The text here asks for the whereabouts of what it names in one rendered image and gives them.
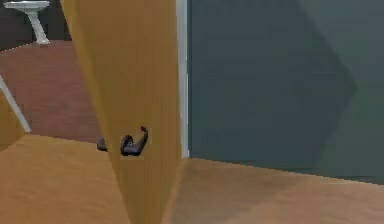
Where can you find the white pedestal sink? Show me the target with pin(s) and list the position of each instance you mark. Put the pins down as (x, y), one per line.
(33, 16)

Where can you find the yellow wooden room door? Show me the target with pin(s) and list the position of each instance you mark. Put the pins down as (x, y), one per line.
(133, 83)

